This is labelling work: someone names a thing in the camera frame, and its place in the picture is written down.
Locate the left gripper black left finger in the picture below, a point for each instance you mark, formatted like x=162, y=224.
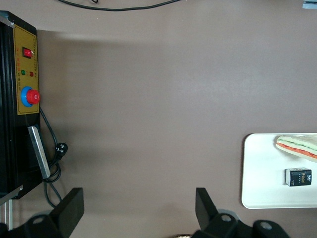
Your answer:
x=69, y=210

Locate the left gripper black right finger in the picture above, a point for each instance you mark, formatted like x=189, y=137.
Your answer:
x=208, y=215

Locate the cream rectangular plastic tray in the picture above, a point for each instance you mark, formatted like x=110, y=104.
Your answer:
x=262, y=173

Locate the black tissue pack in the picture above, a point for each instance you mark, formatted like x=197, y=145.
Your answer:
x=298, y=177

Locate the wrapped triangle sandwich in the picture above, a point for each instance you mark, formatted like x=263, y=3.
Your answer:
x=297, y=148

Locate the black machine with yellow panel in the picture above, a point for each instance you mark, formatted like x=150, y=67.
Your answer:
x=24, y=74

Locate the small grey metal block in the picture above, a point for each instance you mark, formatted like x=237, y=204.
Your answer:
x=310, y=3

